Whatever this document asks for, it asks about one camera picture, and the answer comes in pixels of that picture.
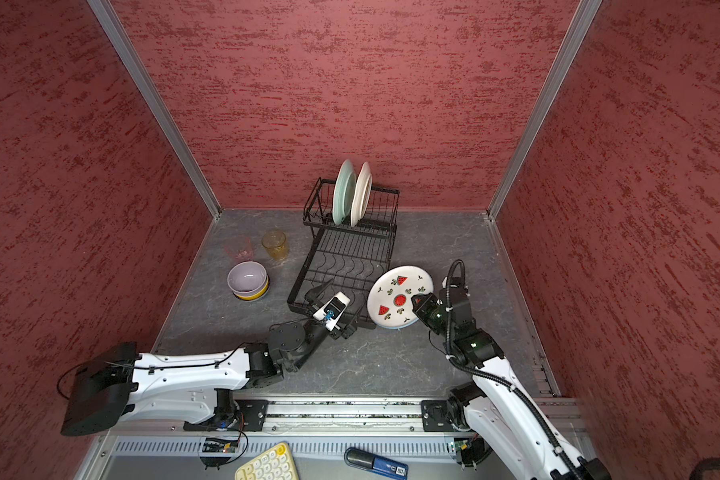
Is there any white plate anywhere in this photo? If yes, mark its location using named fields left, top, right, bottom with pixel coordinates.
left=366, top=266, right=433, bottom=330

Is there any yellow bowl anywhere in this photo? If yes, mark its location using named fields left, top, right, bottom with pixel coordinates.
left=233, top=281, right=270, bottom=301

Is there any amber glass cup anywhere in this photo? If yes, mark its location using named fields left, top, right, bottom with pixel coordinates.
left=261, top=230, right=289, bottom=261

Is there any lilac ceramic bowl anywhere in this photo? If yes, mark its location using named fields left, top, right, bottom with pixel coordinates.
left=227, top=261, right=269, bottom=292

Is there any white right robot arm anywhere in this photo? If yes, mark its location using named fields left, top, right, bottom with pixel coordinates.
left=412, top=288, right=611, bottom=479

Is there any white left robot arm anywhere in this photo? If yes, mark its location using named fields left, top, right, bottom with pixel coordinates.
left=61, top=282, right=355, bottom=437

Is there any black metal dish rack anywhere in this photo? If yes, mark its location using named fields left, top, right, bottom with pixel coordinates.
left=287, top=178, right=400, bottom=329

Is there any mint green plate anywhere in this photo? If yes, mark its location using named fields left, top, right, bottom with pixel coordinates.
left=332, top=159, right=357, bottom=225

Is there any cream plate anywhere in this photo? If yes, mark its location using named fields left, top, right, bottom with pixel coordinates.
left=350, top=162, right=373, bottom=227

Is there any blue black marker tool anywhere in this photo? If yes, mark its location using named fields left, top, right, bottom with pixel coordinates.
left=343, top=447, right=409, bottom=480

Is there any yellow keypad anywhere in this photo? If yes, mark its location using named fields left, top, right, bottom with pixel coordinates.
left=234, top=442, right=299, bottom=480

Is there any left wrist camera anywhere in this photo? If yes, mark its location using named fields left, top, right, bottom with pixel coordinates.
left=313, top=292, right=351, bottom=336

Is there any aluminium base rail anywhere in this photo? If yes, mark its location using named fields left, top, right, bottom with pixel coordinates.
left=149, top=392, right=583, bottom=439

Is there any aluminium right corner post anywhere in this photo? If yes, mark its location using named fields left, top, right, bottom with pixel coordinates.
left=487, top=0, right=602, bottom=222

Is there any aluminium corner post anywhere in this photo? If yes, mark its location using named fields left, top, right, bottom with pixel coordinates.
left=487, top=0, right=602, bottom=222
left=87, top=0, right=223, bottom=221

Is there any aluminium left corner post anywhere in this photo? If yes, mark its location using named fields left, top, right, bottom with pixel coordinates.
left=87, top=0, right=223, bottom=221

